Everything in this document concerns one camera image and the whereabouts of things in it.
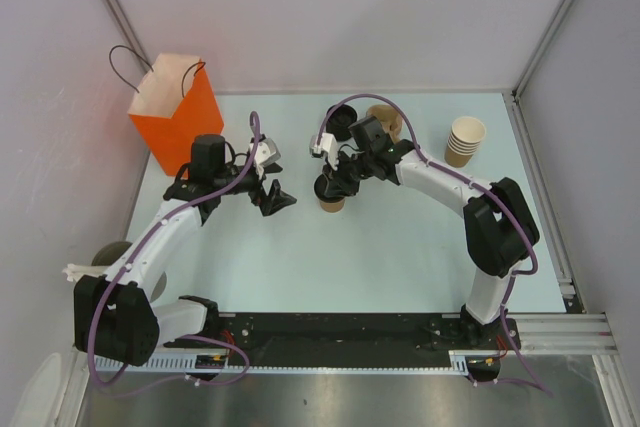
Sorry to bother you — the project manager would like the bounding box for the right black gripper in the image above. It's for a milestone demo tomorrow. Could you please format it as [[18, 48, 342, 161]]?
[[324, 149, 375, 197]]

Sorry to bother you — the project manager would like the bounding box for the black plastic cup lid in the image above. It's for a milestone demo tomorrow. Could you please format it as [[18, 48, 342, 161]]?
[[313, 174, 347, 204]]

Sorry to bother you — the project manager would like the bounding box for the orange paper bag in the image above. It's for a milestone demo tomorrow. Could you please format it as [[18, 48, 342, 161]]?
[[128, 53, 224, 176]]

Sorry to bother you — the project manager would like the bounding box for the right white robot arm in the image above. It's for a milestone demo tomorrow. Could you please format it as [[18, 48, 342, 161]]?
[[310, 116, 540, 348]]

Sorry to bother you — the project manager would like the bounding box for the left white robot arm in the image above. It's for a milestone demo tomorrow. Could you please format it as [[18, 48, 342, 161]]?
[[73, 134, 296, 366]]

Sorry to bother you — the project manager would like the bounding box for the stack of black lids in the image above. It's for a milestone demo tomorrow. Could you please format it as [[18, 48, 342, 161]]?
[[325, 104, 358, 142]]

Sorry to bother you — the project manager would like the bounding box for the stack of paper cups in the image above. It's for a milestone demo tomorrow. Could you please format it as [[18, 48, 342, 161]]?
[[445, 116, 487, 168]]

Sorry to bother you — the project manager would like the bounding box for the grey tape roll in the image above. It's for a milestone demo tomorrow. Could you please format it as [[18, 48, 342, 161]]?
[[91, 241, 167, 302]]

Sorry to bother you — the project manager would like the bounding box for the white crumpled cloth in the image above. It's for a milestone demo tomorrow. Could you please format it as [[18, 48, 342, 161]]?
[[62, 263, 105, 283]]

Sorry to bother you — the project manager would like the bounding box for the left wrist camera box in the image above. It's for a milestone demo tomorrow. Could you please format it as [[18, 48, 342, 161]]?
[[253, 136, 283, 176]]

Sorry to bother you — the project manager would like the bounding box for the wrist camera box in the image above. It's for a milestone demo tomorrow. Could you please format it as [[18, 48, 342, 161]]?
[[253, 136, 283, 176], [309, 132, 339, 170]]

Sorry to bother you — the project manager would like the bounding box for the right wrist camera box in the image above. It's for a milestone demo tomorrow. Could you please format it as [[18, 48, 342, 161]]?
[[309, 132, 339, 170]]

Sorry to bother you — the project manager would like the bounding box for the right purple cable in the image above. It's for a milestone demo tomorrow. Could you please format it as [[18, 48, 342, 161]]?
[[317, 92, 555, 397]]

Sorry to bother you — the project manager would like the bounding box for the purple cable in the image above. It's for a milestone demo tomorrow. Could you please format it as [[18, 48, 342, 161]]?
[[317, 92, 555, 397], [86, 111, 263, 386]]

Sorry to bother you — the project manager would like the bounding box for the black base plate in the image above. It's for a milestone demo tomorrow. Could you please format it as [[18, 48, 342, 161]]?
[[201, 313, 521, 369]]

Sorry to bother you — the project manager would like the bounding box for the white slotted cable duct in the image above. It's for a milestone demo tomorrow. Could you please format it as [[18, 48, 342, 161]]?
[[89, 349, 473, 376]]

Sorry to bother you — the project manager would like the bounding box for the aluminium frame rail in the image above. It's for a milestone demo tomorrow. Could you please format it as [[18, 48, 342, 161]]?
[[511, 313, 617, 355]]

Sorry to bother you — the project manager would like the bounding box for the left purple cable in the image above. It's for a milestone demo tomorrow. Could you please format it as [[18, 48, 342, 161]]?
[[86, 111, 263, 386]]

